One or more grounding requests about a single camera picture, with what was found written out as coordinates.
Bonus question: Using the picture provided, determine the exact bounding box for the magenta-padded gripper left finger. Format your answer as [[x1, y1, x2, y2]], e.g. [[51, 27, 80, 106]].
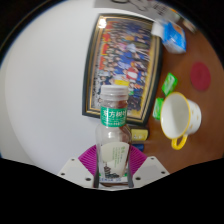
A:
[[57, 144, 100, 189]]

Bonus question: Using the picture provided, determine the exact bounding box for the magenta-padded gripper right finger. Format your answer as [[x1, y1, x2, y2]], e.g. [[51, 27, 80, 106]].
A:
[[125, 145, 170, 189]]

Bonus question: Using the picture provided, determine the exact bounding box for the clear green-labelled drink bottle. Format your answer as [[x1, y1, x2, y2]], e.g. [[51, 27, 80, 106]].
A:
[[94, 84, 133, 186]]

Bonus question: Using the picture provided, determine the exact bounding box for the amber pump bottle yellow label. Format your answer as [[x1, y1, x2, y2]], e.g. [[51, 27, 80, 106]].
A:
[[129, 128, 149, 143]]

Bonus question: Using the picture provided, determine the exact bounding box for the white mug with yellow rim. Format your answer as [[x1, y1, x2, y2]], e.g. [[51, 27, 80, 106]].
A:
[[160, 91, 203, 151]]

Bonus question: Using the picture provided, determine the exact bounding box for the flat round red coaster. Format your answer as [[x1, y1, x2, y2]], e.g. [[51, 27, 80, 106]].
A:
[[189, 61, 212, 92]]

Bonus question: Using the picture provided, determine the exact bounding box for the black-framed group picture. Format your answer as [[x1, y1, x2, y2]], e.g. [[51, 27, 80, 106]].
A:
[[81, 13, 164, 127]]

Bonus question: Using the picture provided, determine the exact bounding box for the blue tissue pack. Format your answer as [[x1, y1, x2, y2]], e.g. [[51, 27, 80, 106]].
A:
[[151, 20, 188, 55]]

